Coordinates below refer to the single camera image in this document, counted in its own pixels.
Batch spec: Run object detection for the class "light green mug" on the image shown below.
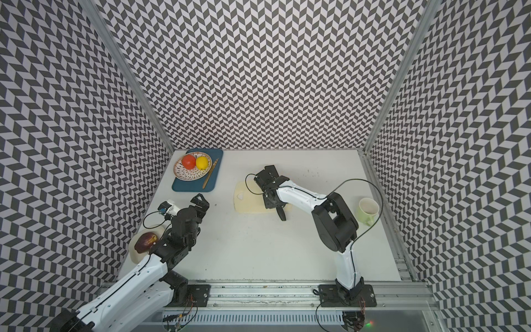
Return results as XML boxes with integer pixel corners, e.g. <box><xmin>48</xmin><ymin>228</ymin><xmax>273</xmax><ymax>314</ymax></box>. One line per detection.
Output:
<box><xmin>355</xmin><ymin>198</ymin><xmax>380</xmax><ymax>226</ymax></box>

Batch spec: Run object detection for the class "black cleaver knife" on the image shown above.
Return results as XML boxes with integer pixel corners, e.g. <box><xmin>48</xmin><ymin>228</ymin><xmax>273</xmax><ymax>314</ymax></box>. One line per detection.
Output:
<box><xmin>275</xmin><ymin>206</ymin><xmax>287</xmax><ymax>221</ymax></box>

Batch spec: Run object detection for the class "aluminium front rail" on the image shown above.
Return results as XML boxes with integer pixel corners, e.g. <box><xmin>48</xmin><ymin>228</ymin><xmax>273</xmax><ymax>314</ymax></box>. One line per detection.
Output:
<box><xmin>189</xmin><ymin>280</ymin><xmax>438</xmax><ymax>311</ymax></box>

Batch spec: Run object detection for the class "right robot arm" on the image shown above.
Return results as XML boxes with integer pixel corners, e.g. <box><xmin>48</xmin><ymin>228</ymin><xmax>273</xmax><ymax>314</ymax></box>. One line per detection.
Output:
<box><xmin>253</xmin><ymin>165</ymin><xmax>365</xmax><ymax>303</ymax></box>

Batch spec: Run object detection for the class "teal tray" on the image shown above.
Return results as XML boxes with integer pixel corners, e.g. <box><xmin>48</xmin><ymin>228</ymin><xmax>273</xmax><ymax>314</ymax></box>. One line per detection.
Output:
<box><xmin>171</xmin><ymin>148</ymin><xmax>223</xmax><ymax>192</ymax></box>

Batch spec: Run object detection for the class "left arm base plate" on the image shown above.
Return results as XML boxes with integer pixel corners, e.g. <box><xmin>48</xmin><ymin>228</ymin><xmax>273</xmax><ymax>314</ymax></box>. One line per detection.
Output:
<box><xmin>170</xmin><ymin>284</ymin><xmax>211</xmax><ymax>308</ymax></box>

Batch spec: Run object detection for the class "yellow lemon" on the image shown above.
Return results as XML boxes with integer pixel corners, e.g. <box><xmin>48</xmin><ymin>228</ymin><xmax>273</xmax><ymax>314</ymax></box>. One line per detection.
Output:
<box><xmin>196</xmin><ymin>156</ymin><xmax>209</xmax><ymax>170</ymax></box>

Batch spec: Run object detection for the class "cream cutting board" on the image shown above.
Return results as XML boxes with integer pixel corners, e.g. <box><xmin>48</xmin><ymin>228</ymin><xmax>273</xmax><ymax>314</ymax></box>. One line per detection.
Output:
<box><xmin>233</xmin><ymin>181</ymin><xmax>277</xmax><ymax>214</ymax></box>

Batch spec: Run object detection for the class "red tomato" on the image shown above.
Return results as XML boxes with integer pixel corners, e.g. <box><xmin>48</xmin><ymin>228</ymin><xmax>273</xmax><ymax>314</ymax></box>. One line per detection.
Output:
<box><xmin>181</xmin><ymin>154</ymin><xmax>196</xmax><ymax>170</ymax></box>

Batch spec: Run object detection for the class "patterned white bowl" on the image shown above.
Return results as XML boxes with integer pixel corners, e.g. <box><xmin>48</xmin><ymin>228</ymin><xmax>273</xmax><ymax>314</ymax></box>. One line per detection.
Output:
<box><xmin>173</xmin><ymin>152</ymin><xmax>213</xmax><ymax>182</ymax></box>

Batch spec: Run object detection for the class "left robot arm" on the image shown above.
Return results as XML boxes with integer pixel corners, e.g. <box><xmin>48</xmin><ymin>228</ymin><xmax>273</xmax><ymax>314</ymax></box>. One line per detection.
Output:
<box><xmin>48</xmin><ymin>194</ymin><xmax>210</xmax><ymax>332</ymax></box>

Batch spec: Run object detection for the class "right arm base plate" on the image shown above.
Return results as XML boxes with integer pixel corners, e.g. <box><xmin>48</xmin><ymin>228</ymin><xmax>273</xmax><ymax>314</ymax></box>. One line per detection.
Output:
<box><xmin>317</xmin><ymin>284</ymin><xmax>377</xmax><ymax>308</ymax></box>

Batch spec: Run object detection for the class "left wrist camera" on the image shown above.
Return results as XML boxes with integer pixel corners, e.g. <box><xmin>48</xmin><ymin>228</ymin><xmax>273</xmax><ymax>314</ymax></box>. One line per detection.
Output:
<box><xmin>158</xmin><ymin>200</ymin><xmax>180</xmax><ymax>220</ymax></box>

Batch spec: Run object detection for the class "purple eggplant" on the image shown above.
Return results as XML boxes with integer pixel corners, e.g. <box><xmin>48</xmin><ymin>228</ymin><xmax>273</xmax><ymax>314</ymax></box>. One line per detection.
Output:
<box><xmin>134</xmin><ymin>232</ymin><xmax>159</xmax><ymax>254</ymax></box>

